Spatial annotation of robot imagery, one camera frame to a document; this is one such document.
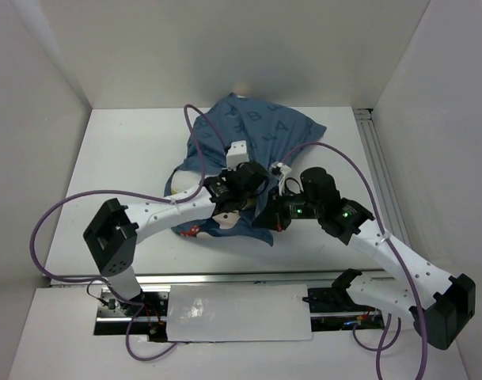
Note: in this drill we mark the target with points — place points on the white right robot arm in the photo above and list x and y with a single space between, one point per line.
437 303

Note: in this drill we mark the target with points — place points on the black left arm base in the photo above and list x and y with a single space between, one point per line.
113 316

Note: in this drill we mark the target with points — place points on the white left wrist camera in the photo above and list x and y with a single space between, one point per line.
237 154

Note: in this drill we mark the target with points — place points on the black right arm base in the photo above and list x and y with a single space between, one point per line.
332 309

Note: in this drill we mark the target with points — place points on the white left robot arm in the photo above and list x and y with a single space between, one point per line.
116 229

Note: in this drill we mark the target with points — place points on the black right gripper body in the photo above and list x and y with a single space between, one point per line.
286 207

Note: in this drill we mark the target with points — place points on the white glossy cover sheet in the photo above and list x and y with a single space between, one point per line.
238 313

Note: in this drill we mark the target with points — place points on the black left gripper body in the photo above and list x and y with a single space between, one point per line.
242 200

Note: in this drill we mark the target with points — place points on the white pillow yellow underside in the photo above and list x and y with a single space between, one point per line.
184 182

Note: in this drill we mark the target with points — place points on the blue printed pillowcase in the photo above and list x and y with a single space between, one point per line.
272 132

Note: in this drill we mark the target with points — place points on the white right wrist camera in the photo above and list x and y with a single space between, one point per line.
281 172

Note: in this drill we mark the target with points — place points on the aluminium front rail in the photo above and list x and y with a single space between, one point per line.
254 277

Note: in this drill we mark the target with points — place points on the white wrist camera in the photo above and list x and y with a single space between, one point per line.
281 172
237 154

